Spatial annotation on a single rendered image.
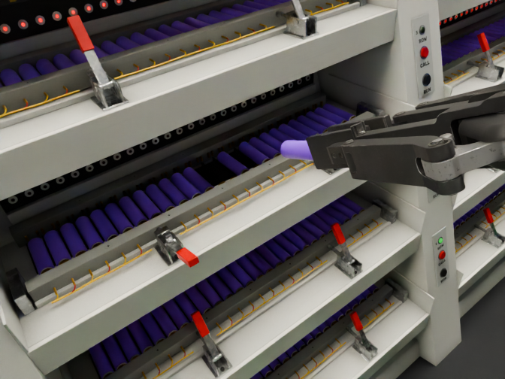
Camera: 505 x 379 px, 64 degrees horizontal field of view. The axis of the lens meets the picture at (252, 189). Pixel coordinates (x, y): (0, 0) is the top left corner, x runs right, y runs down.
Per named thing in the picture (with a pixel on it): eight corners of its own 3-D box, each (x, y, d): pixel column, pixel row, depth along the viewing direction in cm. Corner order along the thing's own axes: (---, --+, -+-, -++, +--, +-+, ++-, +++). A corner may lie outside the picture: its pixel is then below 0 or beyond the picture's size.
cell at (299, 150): (295, 141, 42) (339, 143, 36) (293, 159, 42) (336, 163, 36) (281, 138, 41) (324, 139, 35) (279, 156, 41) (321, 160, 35)
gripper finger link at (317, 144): (381, 162, 30) (374, 166, 30) (322, 166, 36) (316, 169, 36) (368, 124, 29) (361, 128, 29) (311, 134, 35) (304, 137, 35)
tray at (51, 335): (406, 156, 69) (415, 106, 63) (44, 376, 44) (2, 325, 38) (324, 116, 82) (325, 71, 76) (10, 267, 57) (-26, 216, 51)
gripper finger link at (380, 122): (382, 117, 30) (389, 113, 30) (326, 128, 36) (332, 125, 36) (394, 155, 30) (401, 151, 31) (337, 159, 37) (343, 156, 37)
